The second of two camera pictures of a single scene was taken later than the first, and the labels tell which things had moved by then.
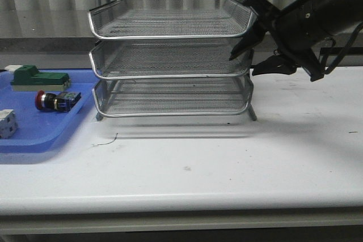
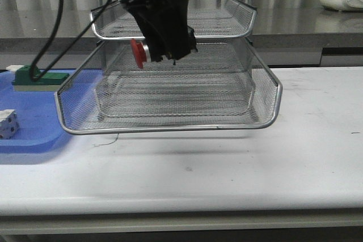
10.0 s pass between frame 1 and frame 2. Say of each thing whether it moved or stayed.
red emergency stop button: moved
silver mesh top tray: stayed
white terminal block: stayed
